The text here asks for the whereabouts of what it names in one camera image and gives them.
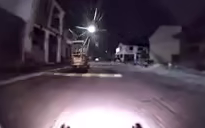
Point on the pale open-sided vehicle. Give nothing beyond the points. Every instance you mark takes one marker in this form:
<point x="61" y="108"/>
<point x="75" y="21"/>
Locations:
<point x="80" y="58"/>

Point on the street lamp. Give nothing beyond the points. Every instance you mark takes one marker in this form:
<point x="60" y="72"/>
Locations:
<point x="91" y="29"/>

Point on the grey asphalt road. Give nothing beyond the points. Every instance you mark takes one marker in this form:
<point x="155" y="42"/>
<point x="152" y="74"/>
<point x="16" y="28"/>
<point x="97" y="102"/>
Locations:
<point x="123" y="96"/>

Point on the pale plain building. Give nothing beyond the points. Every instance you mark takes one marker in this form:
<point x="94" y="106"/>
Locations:
<point x="165" y="43"/>

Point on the dark building with pillars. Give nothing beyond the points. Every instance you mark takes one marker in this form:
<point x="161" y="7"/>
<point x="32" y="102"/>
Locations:
<point x="40" y="36"/>

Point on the robot's own part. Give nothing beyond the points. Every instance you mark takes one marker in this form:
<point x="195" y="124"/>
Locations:
<point x="136" y="125"/>
<point x="65" y="126"/>

